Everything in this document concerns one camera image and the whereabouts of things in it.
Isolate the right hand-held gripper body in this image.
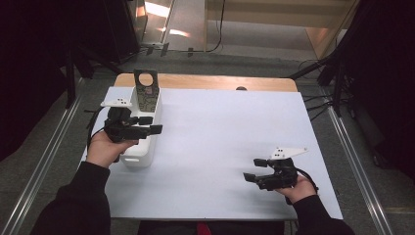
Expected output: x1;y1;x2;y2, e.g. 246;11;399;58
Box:
254;146;309;192

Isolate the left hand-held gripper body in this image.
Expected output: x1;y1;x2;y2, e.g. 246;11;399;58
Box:
100;96;155;145

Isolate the cartoon print phone case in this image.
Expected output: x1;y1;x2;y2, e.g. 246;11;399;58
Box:
133;69;161;115

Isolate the white plastic bin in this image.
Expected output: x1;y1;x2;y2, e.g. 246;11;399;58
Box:
118;85;163;169

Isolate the person's right hand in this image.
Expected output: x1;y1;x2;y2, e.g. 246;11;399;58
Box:
275;174;318;206

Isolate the person's left hand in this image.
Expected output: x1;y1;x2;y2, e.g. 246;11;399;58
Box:
85;130;140;169

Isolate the person's torso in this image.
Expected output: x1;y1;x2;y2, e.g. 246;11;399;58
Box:
136;219;287;235

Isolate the black metal stand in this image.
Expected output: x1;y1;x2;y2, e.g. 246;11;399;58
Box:
63;42;79;110

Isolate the wooden table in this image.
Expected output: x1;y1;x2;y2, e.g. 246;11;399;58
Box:
114;72;299;93

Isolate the black cabinet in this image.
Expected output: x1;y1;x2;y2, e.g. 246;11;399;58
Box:
103;0;142;65

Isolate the black tripod leg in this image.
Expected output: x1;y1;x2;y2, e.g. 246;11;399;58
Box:
288;57;331;81

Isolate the black curtain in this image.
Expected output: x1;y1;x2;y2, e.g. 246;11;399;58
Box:
329;0;415;180
0;0;109;163

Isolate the wooden shelf unit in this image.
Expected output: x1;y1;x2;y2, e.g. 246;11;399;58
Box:
204;0;361;61

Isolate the right hand-held gripper cable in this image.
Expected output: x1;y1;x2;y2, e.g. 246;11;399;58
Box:
295;166;320;194

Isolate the hand-held gripper cable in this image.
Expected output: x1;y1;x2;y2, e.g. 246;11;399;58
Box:
85;107;111;152
295;166;320;194

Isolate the left hand-held gripper cable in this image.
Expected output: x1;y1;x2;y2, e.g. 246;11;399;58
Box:
85;107;111;152

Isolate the metal floor rail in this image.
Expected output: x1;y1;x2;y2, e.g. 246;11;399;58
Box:
0;76;86;235
327;106;395;235

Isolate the bundle of black floor cables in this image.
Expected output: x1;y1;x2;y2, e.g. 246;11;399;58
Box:
301;92;337;122

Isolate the hanging black cable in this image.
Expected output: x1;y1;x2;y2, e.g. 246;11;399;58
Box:
206;0;227;53

